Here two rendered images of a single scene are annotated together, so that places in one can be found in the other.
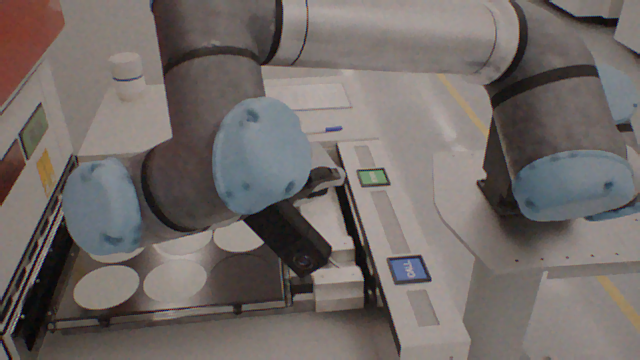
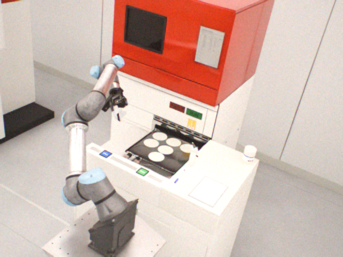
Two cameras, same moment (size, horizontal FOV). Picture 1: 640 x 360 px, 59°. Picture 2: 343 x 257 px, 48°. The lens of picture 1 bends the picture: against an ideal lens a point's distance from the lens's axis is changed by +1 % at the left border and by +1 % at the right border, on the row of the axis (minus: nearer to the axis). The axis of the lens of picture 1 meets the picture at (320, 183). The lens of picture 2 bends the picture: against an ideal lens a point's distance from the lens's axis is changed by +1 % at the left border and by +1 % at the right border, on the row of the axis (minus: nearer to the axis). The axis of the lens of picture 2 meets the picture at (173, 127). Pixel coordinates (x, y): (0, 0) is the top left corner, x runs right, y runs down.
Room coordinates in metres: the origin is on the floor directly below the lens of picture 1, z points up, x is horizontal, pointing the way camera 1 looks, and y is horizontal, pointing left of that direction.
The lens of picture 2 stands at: (1.93, -1.46, 2.29)
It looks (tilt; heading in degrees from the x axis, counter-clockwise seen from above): 31 degrees down; 123
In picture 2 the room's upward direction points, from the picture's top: 9 degrees clockwise
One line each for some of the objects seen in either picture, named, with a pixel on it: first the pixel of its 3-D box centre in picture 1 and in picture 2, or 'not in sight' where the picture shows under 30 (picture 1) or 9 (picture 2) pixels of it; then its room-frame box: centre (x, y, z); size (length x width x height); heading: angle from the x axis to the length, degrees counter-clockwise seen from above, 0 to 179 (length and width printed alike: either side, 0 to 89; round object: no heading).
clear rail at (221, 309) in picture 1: (173, 314); (141, 139); (0.61, 0.23, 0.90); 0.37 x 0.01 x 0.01; 97
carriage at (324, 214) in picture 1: (325, 235); not in sight; (0.84, -0.01, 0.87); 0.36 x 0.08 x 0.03; 7
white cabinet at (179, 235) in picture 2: not in sight; (158, 219); (0.88, 0.16, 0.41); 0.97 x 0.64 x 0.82; 7
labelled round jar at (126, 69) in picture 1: (128, 76); (248, 155); (1.27, 0.46, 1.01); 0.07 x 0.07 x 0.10
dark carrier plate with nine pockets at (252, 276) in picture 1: (180, 239); (165, 149); (0.79, 0.25, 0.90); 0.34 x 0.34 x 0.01; 7
